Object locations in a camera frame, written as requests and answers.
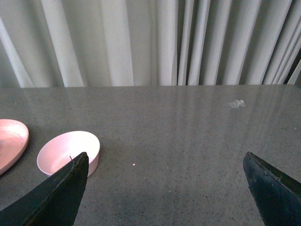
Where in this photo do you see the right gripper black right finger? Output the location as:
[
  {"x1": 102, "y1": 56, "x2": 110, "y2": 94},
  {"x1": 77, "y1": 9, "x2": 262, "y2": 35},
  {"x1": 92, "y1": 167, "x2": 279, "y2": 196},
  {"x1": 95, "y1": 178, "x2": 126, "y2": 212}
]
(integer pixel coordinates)
[{"x1": 243, "y1": 152, "x2": 301, "y2": 226}]

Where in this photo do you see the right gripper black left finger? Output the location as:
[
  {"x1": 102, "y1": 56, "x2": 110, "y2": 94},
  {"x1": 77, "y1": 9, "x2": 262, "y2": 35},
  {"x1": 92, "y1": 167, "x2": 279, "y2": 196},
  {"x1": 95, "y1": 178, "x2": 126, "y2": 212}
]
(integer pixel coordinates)
[{"x1": 0, "y1": 152, "x2": 89, "y2": 226}]

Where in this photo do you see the pale pink bowl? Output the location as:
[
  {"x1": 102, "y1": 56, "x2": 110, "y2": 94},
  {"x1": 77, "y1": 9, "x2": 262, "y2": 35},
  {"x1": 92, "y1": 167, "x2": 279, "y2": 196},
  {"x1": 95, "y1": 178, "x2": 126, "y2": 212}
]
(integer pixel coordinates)
[{"x1": 37, "y1": 131, "x2": 100, "y2": 176}]

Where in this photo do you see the pink plate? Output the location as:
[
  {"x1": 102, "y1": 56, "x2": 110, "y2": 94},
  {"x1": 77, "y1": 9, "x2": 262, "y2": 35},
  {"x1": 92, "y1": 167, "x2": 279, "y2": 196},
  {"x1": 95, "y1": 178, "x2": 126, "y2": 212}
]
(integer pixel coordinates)
[{"x1": 0, "y1": 119, "x2": 29, "y2": 175}]

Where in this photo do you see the crumpled clear tape piece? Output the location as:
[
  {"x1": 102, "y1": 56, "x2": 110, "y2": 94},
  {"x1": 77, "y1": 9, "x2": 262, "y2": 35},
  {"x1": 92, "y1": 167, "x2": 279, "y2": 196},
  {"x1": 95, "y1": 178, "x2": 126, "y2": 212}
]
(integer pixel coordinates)
[{"x1": 228, "y1": 99, "x2": 246, "y2": 108}]

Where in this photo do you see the white curtain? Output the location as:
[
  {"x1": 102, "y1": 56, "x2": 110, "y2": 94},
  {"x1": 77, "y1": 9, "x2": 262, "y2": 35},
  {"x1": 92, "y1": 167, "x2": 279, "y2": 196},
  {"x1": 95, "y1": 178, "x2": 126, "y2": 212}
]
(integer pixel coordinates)
[{"x1": 0, "y1": 0, "x2": 301, "y2": 88}]

